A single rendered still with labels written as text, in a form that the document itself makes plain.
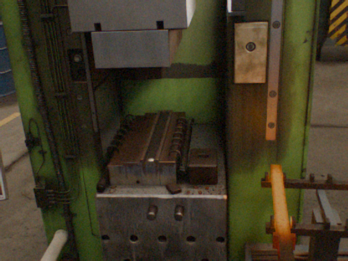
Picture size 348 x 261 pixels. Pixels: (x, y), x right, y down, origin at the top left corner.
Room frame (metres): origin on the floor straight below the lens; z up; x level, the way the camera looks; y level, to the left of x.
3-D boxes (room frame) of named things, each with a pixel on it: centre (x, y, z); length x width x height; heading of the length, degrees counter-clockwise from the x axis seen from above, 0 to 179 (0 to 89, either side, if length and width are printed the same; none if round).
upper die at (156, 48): (1.27, 0.08, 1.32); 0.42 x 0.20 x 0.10; 174
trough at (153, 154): (1.26, 0.06, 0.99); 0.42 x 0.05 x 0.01; 174
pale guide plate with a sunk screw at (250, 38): (1.15, -0.22, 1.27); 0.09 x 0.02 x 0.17; 84
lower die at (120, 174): (1.27, 0.08, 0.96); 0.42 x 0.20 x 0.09; 174
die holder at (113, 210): (1.27, 0.03, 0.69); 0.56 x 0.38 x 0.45; 174
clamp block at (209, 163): (1.10, -0.08, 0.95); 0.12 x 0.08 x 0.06; 174
